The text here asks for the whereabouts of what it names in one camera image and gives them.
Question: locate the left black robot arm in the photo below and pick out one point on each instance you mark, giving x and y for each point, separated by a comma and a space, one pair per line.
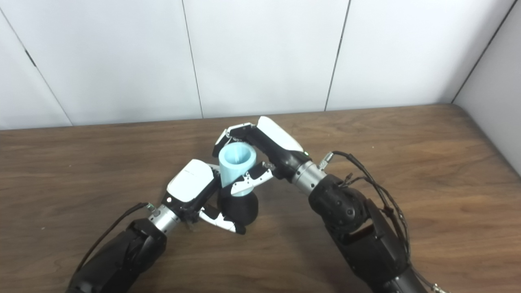
122, 252

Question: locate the black funnel-shaped nozzle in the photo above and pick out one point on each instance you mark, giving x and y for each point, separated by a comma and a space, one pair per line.
242, 209

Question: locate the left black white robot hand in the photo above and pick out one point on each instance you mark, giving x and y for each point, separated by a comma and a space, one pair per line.
189, 181

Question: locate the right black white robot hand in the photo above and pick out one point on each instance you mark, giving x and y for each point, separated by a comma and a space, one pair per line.
279, 142

